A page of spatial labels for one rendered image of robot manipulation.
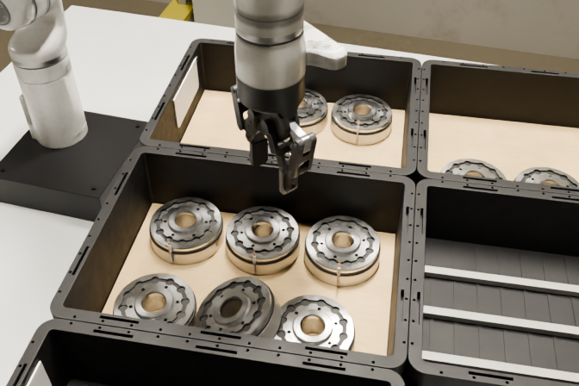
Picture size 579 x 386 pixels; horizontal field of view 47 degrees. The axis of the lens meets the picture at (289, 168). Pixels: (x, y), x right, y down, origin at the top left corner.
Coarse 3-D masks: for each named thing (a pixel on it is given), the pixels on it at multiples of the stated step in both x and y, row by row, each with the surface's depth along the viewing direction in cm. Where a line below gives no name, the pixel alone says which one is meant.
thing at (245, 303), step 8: (224, 296) 82; (232, 296) 82; (240, 296) 81; (216, 304) 82; (224, 304) 82; (248, 304) 80; (216, 312) 81; (240, 312) 79; (216, 320) 80; (224, 320) 79; (232, 320) 79; (240, 320) 79
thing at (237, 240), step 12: (240, 216) 94; (252, 216) 94; (264, 216) 94; (276, 216) 94; (288, 216) 94; (228, 228) 93; (240, 228) 93; (288, 228) 93; (228, 240) 91; (240, 240) 91; (276, 240) 91; (288, 240) 92; (240, 252) 89; (252, 252) 90; (264, 252) 90; (276, 252) 89; (288, 252) 90
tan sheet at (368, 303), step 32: (224, 224) 98; (128, 256) 93; (224, 256) 93; (384, 256) 93; (192, 288) 89; (288, 288) 89; (320, 288) 89; (352, 288) 89; (384, 288) 89; (352, 320) 85; (384, 320) 85; (384, 352) 82
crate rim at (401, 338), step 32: (128, 160) 93; (192, 160) 94; (224, 160) 93; (96, 224) 84; (64, 288) 77; (96, 320) 73; (128, 320) 73; (288, 352) 70; (320, 352) 70; (352, 352) 70
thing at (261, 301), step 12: (216, 288) 84; (228, 288) 84; (240, 288) 83; (252, 288) 82; (264, 288) 81; (204, 300) 84; (216, 300) 83; (252, 300) 80; (264, 300) 80; (204, 312) 83; (252, 312) 79; (264, 312) 78; (204, 324) 81; (216, 324) 80; (240, 324) 78; (252, 324) 78
